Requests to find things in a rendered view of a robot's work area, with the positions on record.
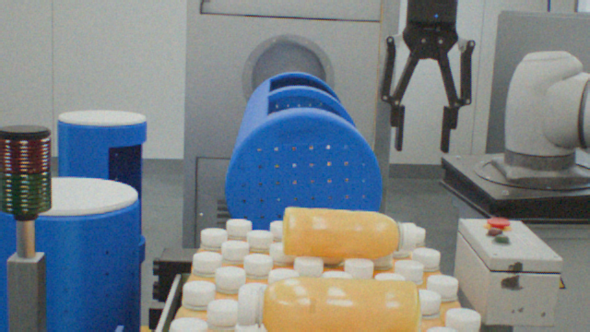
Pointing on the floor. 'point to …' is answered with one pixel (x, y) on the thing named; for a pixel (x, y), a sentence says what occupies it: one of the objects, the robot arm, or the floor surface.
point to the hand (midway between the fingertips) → (422, 132)
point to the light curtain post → (382, 128)
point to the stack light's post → (27, 293)
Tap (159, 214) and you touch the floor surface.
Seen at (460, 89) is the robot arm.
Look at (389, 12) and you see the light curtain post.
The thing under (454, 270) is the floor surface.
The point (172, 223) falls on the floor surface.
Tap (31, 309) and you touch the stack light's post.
